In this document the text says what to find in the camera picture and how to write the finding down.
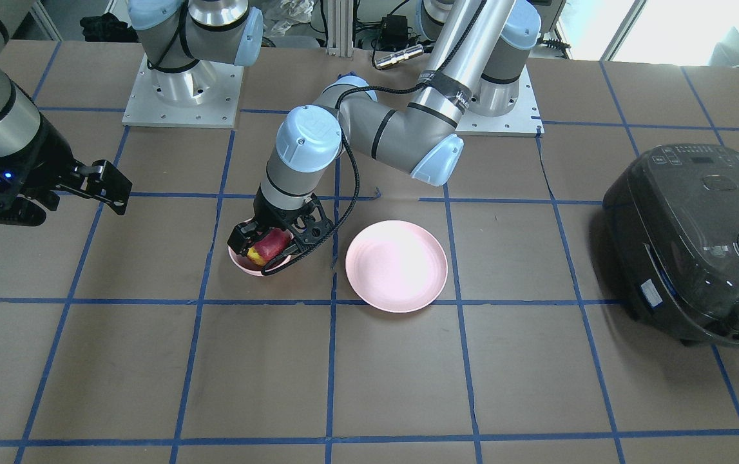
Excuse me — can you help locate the dark grey rice cooker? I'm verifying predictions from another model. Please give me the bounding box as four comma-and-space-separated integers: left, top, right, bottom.
602, 143, 739, 349

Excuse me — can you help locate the black power adapter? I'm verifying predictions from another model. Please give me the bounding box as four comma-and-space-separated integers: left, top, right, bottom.
377, 14, 408, 51

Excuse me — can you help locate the aluminium frame post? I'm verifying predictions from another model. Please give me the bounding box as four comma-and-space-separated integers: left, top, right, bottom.
324, 0, 354, 60

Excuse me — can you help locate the silver cylinder tool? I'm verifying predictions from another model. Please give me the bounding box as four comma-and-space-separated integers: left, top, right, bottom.
371, 44, 425, 71

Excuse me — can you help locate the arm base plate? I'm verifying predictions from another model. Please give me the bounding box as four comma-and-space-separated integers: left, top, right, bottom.
122, 57, 245, 129
456, 66, 545, 137

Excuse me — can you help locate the pink bowl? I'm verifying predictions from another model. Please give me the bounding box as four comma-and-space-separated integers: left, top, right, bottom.
227, 217, 294, 276

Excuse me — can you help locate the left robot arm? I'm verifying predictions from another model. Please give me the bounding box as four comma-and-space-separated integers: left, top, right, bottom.
227, 1, 542, 266

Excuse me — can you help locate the pink plate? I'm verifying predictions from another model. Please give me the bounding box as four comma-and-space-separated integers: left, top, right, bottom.
345, 220, 448, 314

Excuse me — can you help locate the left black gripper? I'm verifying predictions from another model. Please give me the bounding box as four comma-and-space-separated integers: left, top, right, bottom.
227, 193, 334, 258

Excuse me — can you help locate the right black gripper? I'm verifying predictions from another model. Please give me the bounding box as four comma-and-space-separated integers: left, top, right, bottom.
0, 122, 133, 226

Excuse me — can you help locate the red apple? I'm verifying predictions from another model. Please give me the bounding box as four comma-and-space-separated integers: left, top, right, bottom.
245, 228, 291, 267

